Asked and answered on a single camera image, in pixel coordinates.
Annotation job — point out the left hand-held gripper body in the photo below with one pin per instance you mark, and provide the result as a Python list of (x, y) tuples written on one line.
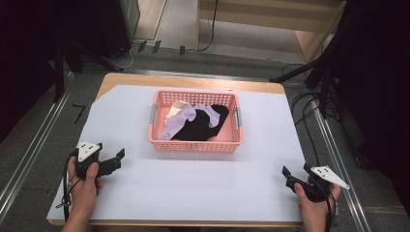
[(86, 151)]

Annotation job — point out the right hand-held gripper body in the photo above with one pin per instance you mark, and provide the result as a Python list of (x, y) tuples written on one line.
[(319, 182)]

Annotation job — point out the person's right hand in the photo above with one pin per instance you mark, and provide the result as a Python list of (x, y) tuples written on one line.
[(314, 211)]

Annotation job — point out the person's left hand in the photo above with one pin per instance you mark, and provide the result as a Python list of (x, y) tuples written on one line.
[(83, 193)]

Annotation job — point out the black metal stand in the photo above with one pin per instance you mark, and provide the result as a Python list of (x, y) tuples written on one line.
[(319, 69), (59, 71)]

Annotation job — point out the pink plastic basket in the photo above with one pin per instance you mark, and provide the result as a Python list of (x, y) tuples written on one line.
[(193, 146)]

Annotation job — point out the cream sock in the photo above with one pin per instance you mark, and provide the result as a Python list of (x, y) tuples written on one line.
[(176, 108)]

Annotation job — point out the white table sheet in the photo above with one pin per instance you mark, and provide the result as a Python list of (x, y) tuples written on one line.
[(193, 187)]

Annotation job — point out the black sock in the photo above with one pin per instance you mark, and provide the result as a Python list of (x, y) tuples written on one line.
[(200, 127)]

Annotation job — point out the black curtain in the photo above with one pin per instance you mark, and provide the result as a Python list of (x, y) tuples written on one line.
[(377, 80), (25, 48)]

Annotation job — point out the wooden table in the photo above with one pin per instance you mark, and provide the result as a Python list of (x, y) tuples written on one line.
[(193, 80)]

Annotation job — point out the grey cabinet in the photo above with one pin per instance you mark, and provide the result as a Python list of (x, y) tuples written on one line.
[(130, 19)]

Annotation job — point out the metal floor rail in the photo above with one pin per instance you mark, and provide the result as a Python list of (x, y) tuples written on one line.
[(29, 154), (341, 167), (193, 74)]

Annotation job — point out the small black floor bracket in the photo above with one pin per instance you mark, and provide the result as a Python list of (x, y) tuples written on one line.
[(142, 46), (156, 46), (182, 50)]

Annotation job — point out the wooden shelf frame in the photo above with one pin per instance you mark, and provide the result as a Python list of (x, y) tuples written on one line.
[(257, 25)]

